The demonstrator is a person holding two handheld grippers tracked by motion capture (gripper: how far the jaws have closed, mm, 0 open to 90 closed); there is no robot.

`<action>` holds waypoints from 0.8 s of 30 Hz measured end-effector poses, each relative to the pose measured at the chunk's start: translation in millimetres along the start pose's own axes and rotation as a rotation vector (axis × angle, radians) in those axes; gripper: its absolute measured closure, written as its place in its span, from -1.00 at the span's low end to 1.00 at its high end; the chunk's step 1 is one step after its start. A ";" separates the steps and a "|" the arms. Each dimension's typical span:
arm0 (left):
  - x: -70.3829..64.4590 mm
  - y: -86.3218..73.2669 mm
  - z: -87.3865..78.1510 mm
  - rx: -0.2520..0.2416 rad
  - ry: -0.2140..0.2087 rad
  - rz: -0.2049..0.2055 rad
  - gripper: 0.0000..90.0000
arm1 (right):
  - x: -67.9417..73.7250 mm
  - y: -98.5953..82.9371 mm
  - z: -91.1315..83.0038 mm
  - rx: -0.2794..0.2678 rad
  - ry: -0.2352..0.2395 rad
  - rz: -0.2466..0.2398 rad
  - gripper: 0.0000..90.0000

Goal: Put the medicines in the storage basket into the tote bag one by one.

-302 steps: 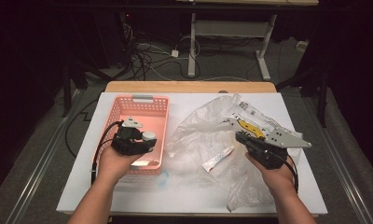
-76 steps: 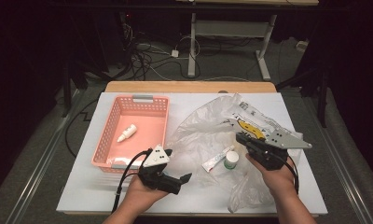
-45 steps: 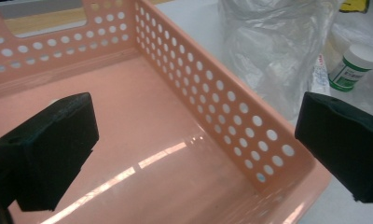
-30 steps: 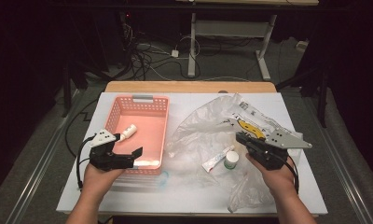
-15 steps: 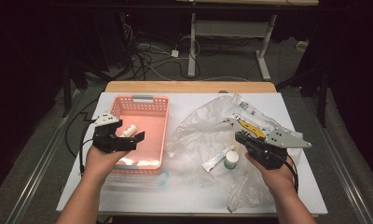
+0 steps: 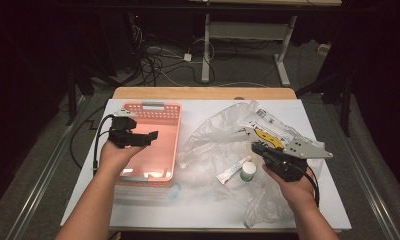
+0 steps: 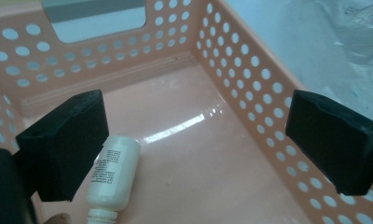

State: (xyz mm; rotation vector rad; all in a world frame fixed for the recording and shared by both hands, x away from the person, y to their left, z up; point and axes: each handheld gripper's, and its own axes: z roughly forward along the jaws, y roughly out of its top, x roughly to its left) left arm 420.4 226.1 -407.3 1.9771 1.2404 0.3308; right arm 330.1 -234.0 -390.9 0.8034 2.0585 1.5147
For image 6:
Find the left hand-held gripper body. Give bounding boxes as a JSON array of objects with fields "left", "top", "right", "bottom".
[{"left": 107, "top": 109, "right": 153, "bottom": 150}]

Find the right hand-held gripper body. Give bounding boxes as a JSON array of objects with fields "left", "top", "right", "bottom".
[{"left": 262, "top": 136, "right": 334, "bottom": 183}]

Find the pink perforated plastic basket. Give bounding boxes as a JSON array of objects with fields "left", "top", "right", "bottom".
[{"left": 115, "top": 101, "right": 183, "bottom": 188}]

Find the small white bottle green label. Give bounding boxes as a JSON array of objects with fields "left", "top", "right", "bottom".
[{"left": 239, "top": 160, "right": 258, "bottom": 183}]

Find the silver ointment tube white cap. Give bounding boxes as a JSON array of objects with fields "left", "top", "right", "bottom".
[{"left": 215, "top": 156, "right": 253, "bottom": 186}]

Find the clear smiley plastic bag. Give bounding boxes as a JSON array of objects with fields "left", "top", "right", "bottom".
[{"left": 176, "top": 99, "right": 326, "bottom": 230}]

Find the person's left hand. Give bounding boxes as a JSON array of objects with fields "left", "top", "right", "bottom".
[{"left": 98, "top": 139, "right": 146, "bottom": 175}]

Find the person's right hand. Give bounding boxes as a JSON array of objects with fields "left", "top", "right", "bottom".
[{"left": 262, "top": 163, "right": 318, "bottom": 210}]

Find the black stand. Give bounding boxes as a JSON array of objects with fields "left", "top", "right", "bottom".
[
  {"left": 65, "top": 66, "right": 78, "bottom": 126},
  {"left": 296, "top": 66, "right": 353, "bottom": 138}
]

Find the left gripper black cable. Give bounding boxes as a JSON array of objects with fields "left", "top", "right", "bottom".
[{"left": 92, "top": 113, "right": 116, "bottom": 177}]

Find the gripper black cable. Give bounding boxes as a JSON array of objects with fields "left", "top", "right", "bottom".
[
  {"left": 92, "top": 113, "right": 116, "bottom": 177},
  {"left": 303, "top": 165, "right": 321, "bottom": 208}
]

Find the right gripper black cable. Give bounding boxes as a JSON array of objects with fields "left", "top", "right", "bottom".
[{"left": 303, "top": 165, "right": 321, "bottom": 208}]

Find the black floor cable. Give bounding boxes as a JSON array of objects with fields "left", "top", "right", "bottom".
[{"left": 69, "top": 105, "right": 106, "bottom": 170}]

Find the metal floor rail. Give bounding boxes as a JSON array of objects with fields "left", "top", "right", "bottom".
[
  {"left": 317, "top": 95, "right": 400, "bottom": 240},
  {"left": 2, "top": 95, "right": 91, "bottom": 240}
]

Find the tangle of floor cables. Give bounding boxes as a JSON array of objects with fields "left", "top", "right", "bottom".
[{"left": 129, "top": 23, "right": 219, "bottom": 88}]

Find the white metal desk frame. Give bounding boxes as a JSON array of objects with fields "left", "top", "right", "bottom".
[{"left": 187, "top": 0, "right": 343, "bottom": 88}]

